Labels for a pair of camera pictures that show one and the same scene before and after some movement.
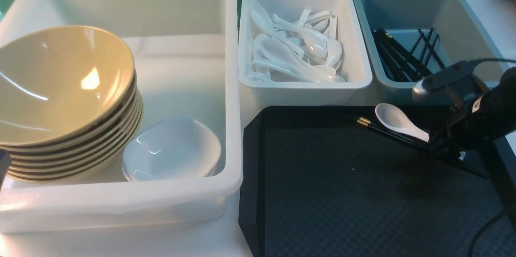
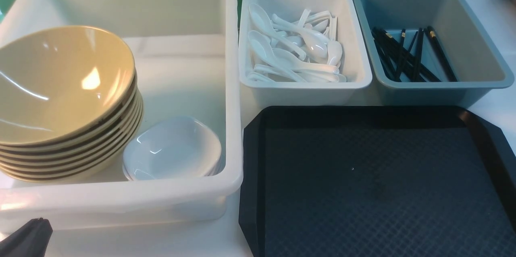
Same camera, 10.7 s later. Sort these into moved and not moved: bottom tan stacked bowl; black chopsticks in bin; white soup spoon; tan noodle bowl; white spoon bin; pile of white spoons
Moved: white soup spoon
Not moved: bottom tan stacked bowl; white spoon bin; pile of white spoons; tan noodle bowl; black chopsticks in bin
